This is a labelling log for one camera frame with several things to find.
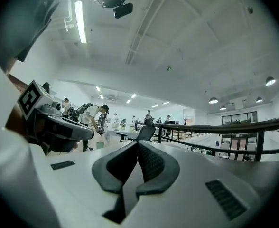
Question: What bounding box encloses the white ceiling pipe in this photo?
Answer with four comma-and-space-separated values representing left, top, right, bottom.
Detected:
63, 0, 75, 32

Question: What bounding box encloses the black head-worn camera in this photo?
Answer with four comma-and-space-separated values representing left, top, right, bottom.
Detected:
112, 2, 134, 19

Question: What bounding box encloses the person's left forearm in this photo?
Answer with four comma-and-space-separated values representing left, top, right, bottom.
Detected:
4, 74, 30, 139

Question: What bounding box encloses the row of ceiling panel lights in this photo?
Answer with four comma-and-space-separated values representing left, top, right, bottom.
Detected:
95, 86, 170, 109

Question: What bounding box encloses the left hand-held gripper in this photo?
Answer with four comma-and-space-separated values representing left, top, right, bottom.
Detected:
17, 79, 95, 155

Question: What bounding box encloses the person's dark grey shirt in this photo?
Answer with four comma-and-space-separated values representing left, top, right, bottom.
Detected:
0, 0, 77, 63

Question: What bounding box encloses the long ceiling tube light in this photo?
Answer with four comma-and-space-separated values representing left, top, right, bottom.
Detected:
74, 0, 88, 44

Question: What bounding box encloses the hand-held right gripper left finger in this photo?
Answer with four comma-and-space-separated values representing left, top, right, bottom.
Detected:
92, 141, 139, 224

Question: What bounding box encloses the black metal railing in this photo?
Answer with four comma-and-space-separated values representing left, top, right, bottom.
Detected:
134, 114, 279, 162

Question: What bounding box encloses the white long table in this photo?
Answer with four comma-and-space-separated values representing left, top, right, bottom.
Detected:
105, 124, 140, 142

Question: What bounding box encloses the black office chair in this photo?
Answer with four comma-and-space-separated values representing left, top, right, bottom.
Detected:
119, 118, 157, 143

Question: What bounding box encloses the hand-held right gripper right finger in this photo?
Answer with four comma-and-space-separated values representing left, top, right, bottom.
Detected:
135, 141, 181, 197

